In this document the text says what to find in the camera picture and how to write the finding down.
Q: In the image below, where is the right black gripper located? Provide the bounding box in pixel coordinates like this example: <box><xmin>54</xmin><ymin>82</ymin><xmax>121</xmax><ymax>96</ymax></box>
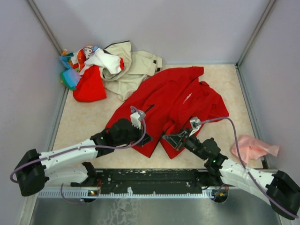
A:
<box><xmin>163</xmin><ymin>127</ymin><xmax>208</xmax><ymax>160</ymax></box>

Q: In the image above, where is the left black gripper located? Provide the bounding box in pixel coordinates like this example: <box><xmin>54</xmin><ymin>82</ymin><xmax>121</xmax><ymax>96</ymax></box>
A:
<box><xmin>115</xmin><ymin>121</ymin><xmax>153</xmax><ymax>147</ymax></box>

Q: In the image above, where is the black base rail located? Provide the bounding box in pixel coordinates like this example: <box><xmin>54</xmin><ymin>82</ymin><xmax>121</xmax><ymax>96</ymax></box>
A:
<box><xmin>70</xmin><ymin>167</ymin><xmax>235</xmax><ymax>195</ymax></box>

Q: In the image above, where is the aluminium frame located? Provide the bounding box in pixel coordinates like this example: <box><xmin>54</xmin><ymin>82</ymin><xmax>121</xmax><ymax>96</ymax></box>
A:
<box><xmin>36</xmin><ymin>0</ymin><xmax>280</xmax><ymax>225</ymax></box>

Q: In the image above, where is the pink cloth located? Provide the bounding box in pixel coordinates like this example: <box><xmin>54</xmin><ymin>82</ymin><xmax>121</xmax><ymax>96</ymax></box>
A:
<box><xmin>237</xmin><ymin>135</ymin><xmax>279</xmax><ymax>164</ymax></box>

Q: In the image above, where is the white printed shirt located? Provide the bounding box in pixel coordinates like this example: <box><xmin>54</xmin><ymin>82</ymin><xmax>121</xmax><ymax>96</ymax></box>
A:
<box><xmin>69</xmin><ymin>46</ymin><xmax>124</xmax><ymax>75</ymax></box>

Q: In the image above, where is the red cloth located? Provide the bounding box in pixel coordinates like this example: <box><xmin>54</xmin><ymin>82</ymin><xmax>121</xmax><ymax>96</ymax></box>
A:
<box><xmin>73</xmin><ymin>65</ymin><xmax>106</xmax><ymax>102</ymax></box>

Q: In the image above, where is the beige jacket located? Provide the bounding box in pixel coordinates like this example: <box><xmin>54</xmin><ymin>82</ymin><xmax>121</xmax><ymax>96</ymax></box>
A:
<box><xmin>102</xmin><ymin>41</ymin><xmax>163</xmax><ymax>101</ymax></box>

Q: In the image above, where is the red zip jacket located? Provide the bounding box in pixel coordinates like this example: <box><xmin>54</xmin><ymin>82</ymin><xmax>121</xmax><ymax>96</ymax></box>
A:
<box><xmin>106</xmin><ymin>67</ymin><xmax>229</xmax><ymax>159</ymax></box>

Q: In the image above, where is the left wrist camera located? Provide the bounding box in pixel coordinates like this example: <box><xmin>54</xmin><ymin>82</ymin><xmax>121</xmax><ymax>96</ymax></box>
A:
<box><xmin>130</xmin><ymin>109</ymin><xmax>146</xmax><ymax>129</ymax></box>

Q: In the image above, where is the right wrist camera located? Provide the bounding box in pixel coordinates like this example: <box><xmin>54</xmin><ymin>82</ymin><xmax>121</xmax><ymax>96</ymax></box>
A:
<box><xmin>189</xmin><ymin>117</ymin><xmax>202</xmax><ymax>136</ymax></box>

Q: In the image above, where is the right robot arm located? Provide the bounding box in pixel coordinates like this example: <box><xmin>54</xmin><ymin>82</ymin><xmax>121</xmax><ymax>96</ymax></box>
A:
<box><xmin>163</xmin><ymin>129</ymin><xmax>300</xmax><ymax>220</ymax></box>

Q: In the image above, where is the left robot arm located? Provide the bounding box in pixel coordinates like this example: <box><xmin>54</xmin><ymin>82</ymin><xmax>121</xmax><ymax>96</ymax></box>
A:
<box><xmin>10</xmin><ymin>119</ymin><xmax>152</xmax><ymax>196</ymax></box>

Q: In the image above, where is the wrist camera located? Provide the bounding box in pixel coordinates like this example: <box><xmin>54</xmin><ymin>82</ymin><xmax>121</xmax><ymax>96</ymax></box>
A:
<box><xmin>130</xmin><ymin>109</ymin><xmax>146</xmax><ymax>129</ymax></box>
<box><xmin>189</xmin><ymin>117</ymin><xmax>202</xmax><ymax>136</ymax></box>

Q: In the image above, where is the colourful striped cloth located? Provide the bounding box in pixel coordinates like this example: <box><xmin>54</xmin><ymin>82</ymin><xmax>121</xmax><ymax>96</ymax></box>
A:
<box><xmin>59</xmin><ymin>50</ymin><xmax>81</xmax><ymax>90</ymax></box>

